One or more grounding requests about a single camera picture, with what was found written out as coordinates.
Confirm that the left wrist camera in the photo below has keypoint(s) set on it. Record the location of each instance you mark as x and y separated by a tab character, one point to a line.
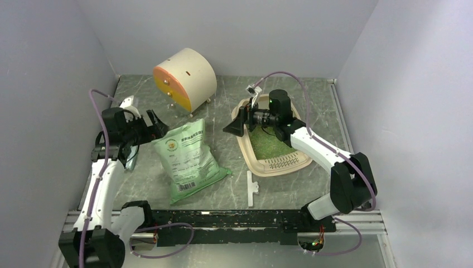
130	106

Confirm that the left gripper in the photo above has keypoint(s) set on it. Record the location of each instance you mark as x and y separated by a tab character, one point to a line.
150	133

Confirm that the green cat litter bag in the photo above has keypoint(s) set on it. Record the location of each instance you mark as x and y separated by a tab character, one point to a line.
188	160

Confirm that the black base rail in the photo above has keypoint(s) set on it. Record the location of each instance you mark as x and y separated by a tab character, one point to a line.
177	227

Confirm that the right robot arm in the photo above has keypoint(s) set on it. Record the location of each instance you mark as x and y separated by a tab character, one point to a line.
351	179

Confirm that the round beige drawer cabinet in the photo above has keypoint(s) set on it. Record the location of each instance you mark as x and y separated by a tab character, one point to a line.
187	79

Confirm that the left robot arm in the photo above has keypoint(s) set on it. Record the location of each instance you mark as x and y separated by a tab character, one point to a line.
96	239

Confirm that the beige litter box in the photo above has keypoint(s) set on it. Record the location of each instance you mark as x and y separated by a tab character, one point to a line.
285	120

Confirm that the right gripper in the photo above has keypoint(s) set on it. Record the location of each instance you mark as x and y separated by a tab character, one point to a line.
246	114

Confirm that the light blue stapler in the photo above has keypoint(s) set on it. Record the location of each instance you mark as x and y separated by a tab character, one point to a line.
131	162

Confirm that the green litter pellets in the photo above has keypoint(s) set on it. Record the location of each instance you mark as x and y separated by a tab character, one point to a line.
265	144

